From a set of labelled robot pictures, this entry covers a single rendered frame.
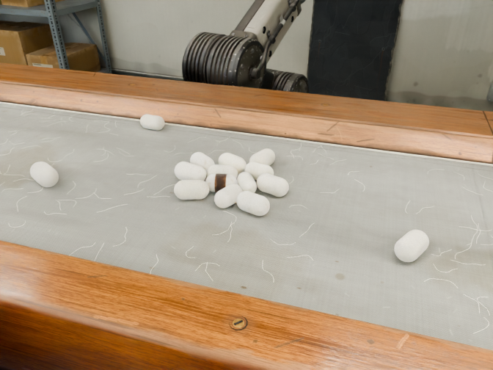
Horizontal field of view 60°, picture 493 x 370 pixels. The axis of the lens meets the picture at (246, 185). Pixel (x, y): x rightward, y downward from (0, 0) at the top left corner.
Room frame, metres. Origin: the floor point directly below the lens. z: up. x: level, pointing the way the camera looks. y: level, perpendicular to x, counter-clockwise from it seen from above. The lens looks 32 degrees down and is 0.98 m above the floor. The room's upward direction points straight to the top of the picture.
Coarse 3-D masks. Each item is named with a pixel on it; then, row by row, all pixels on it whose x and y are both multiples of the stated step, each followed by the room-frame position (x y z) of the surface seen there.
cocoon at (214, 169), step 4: (216, 164) 0.41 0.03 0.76; (208, 168) 0.41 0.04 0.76; (212, 168) 0.40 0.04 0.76; (216, 168) 0.40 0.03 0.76; (220, 168) 0.40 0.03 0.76; (224, 168) 0.40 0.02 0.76; (228, 168) 0.40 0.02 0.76; (232, 168) 0.40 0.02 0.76; (208, 172) 0.40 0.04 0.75; (212, 172) 0.40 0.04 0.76; (216, 172) 0.40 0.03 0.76; (220, 172) 0.40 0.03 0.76; (224, 172) 0.40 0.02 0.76; (228, 172) 0.40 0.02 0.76; (232, 172) 0.40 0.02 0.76; (236, 172) 0.40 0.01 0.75; (236, 176) 0.40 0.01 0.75
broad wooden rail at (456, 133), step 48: (0, 96) 0.65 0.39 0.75; (48, 96) 0.64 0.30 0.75; (96, 96) 0.62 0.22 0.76; (144, 96) 0.61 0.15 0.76; (192, 96) 0.61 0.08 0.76; (240, 96) 0.61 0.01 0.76; (288, 96) 0.61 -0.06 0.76; (336, 96) 0.61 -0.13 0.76; (336, 144) 0.50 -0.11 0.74; (384, 144) 0.48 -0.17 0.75; (432, 144) 0.47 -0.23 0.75; (480, 144) 0.46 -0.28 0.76
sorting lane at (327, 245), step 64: (0, 128) 0.55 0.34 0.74; (64, 128) 0.55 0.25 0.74; (128, 128) 0.55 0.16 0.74; (192, 128) 0.55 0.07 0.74; (0, 192) 0.38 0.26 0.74; (64, 192) 0.38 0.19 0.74; (128, 192) 0.38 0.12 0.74; (256, 192) 0.38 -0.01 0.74; (320, 192) 0.38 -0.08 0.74; (384, 192) 0.38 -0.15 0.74; (448, 192) 0.38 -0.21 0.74; (128, 256) 0.28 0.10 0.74; (192, 256) 0.28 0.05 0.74; (256, 256) 0.28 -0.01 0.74; (320, 256) 0.28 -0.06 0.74; (384, 256) 0.28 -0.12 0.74; (448, 256) 0.28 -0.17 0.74; (384, 320) 0.21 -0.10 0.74; (448, 320) 0.21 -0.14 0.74
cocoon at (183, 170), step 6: (180, 162) 0.41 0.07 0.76; (186, 162) 0.41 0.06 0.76; (180, 168) 0.40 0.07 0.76; (186, 168) 0.40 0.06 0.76; (192, 168) 0.40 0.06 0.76; (198, 168) 0.40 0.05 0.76; (204, 168) 0.41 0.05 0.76; (180, 174) 0.40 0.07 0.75; (186, 174) 0.40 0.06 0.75; (192, 174) 0.40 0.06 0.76; (198, 174) 0.39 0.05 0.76; (204, 174) 0.40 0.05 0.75
